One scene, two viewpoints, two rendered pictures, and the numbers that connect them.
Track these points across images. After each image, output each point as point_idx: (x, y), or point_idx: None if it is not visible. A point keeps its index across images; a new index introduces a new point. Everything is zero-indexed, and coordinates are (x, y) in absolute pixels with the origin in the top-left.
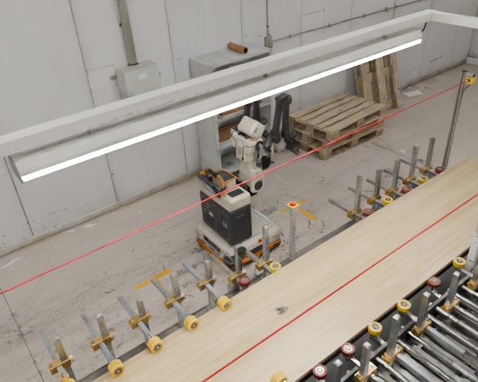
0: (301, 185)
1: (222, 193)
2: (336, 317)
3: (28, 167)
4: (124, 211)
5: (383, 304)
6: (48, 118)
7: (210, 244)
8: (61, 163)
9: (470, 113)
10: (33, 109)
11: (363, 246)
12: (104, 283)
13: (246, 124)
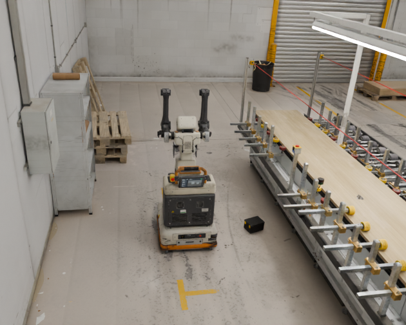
0: (144, 182)
1: (205, 180)
2: (371, 185)
3: None
4: (50, 284)
5: (366, 171)
6: None
7: (189, 238)
8: None
9: (147, 107)
10: None
11: (315, 159)
12: None
13: (187, 121)
